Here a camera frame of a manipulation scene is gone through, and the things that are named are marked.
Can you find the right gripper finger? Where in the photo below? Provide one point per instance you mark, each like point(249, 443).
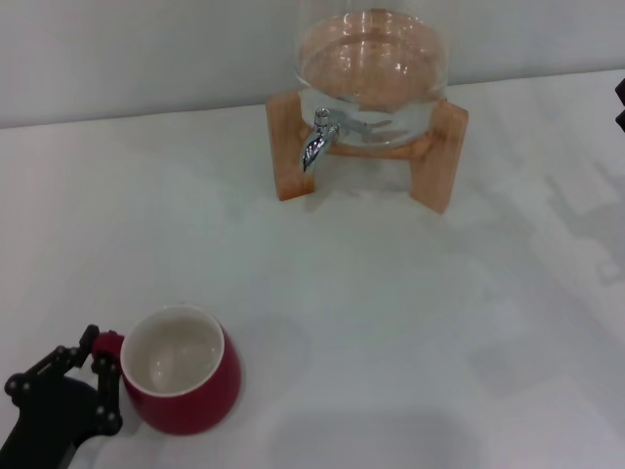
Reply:
point(621, 93)

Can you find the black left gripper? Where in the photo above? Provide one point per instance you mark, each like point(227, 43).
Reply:
point(44, 425)

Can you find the red ceramic cup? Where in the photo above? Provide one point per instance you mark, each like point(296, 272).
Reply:
point(195, 405)

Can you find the chrome faucet tap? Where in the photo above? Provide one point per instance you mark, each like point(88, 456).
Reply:
point(320, 132)

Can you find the glass water dispenser jar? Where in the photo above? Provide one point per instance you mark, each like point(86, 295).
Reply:
point(371, 63)

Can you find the wooden dispenser stand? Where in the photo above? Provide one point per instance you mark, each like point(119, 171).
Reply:
point(288, 146)

